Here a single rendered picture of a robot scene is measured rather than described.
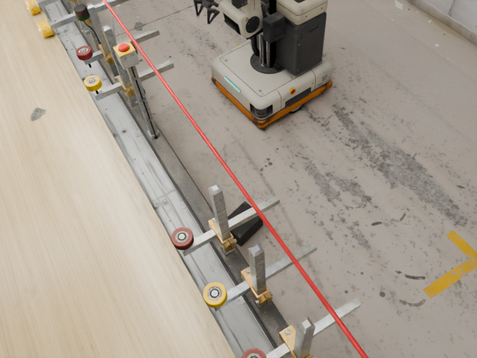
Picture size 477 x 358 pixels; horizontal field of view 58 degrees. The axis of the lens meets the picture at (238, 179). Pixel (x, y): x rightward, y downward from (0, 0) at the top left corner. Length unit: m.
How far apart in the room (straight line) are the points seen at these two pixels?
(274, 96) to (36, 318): 1.95
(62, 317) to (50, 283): 0.14
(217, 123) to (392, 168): 1.23
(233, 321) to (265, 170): 1.33
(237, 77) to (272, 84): 0.25
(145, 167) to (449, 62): 2.51
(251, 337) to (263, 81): 1.80
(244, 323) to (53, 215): 0.84
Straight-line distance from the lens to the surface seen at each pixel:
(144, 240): 1.63
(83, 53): 2.45
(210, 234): 1.68
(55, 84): 2.34
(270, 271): 1.59
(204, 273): 1.83
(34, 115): 2.21
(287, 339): 1.51
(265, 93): 2.91
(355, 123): 3.15
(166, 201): 2.02
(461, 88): 3.58
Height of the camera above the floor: 2.29
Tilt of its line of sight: 55 degrees down
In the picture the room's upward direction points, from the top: 7 degrees counter-clockwise
